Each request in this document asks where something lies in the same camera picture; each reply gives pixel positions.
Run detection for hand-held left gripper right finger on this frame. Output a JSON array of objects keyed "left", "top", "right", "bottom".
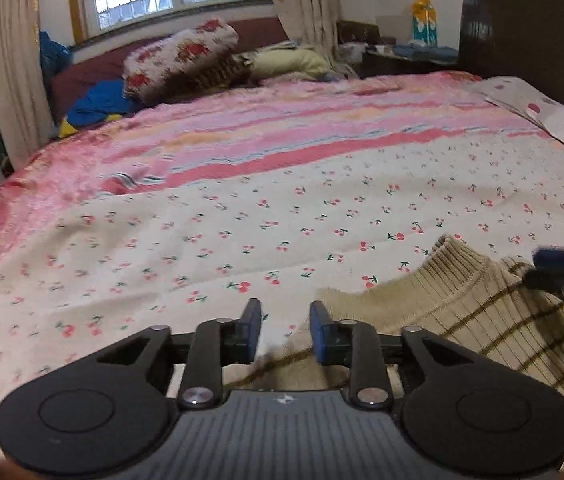
[{"left": 309, "top": 301, "right": 468, "bottom": 409}]

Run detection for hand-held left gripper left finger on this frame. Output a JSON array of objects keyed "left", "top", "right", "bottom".
[{"left": 96, "top": 299, "right": 263, "bottom": 409}]

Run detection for beige striped knit sweater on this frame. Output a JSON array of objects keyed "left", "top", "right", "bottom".
[{"left": 222, "top": 234, "right": 564, "bottom": 476}]

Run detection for folded blue clothes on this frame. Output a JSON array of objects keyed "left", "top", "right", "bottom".
[{"left": 392, "top": 44, "right": 459, "bottom": 59}]

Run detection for cherry print bed sheet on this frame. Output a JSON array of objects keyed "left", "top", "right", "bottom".
[{"left": 0, "top": 130, "right": 564, "bottom": 428}]

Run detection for polka dot pillow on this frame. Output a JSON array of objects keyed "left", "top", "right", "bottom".
[{"left": 463, "top": 76, "right": 564, "bottom": 167}]

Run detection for pink striped blanket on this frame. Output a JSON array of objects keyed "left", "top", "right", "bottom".
[{"left": 0, "top": 72, "right": 563, "bottom": 281}]

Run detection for dark wooden headboard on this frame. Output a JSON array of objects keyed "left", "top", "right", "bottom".
[{"left": 458, "top": 0, "right": 564, "bottom": 123}]

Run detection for brown patterned pillow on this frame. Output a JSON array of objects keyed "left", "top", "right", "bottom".
[{"left": 162, "top": 54, "right": 259, "bottom": 102}]

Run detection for dark wooden nightstand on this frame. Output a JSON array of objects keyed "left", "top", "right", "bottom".
[{"left": 336, "top": 20, "right": 461, "bottom": 79}]

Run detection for pale yellow pillow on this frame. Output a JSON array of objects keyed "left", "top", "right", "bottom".
[{"left": 248, "top": 42, "right": 337, "bottom": 82}]

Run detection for blue and yellow cloth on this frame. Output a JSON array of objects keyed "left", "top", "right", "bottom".
[{"left": 58, "top": 80, "right": 139, "bottom": 139}]

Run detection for yellow and teal bag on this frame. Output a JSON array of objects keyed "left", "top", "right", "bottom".
[{"left": 411, "top": 0, "right": 439, "bottom": 45}]

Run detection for red floral pillow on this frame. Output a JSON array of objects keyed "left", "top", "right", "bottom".
[{"left": 122, "top": 18, "right": 240, "bottom": 105}]

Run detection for maroon daybed backrest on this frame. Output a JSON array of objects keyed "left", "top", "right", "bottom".
[{"left": 48, "top": 16, "right": 289, "bottom": 122}]

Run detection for cream curtain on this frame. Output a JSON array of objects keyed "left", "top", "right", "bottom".
[
  {"left": 271, "top": 0, "right": 359, "bottom": 80},
  {"left": 0, "top": 0, "right": 54, "bottom": 173}
]

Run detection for blue plastic bag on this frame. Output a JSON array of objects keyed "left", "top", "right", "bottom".
[{"left": 38, "top": 31, "right": 74, "bottom": 77}]

